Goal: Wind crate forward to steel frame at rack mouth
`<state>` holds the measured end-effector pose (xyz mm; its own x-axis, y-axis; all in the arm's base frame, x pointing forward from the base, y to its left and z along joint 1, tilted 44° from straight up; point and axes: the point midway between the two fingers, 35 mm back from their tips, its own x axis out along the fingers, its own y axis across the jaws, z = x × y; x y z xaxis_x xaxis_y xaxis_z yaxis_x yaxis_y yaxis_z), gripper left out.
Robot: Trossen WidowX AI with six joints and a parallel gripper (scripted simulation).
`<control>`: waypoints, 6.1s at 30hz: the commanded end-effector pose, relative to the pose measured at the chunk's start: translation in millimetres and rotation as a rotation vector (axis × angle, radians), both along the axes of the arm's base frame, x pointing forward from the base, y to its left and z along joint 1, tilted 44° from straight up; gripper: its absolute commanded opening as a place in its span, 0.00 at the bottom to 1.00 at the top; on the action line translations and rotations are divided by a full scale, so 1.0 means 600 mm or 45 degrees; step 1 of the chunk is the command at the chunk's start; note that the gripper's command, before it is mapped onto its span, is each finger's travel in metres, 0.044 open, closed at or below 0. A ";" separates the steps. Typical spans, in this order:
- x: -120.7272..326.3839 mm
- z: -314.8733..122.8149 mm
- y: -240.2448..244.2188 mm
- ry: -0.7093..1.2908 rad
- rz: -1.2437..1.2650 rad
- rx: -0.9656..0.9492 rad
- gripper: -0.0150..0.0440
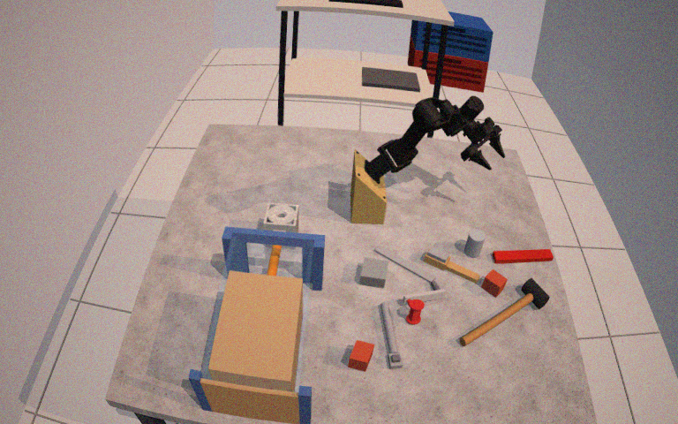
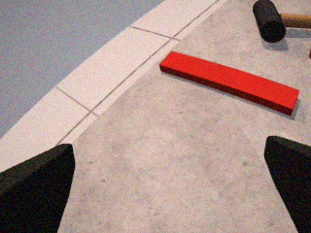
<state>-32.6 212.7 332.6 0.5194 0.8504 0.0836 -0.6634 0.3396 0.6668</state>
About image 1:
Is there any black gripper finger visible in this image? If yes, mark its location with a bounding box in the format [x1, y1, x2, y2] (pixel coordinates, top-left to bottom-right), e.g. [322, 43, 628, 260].
[468, 149, 492, 170]
[489, 133, 505, 158]

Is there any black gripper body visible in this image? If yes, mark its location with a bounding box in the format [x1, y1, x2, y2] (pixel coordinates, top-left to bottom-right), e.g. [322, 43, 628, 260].
[461, 120, 501, 162]

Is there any black-headed mallet with wooden handle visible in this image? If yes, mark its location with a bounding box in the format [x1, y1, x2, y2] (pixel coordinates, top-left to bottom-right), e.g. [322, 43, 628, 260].
[459, 278, 550, 346]

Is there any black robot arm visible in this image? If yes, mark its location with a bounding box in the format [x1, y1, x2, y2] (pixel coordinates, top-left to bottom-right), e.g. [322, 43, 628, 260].
[365, 95, 494, 184]

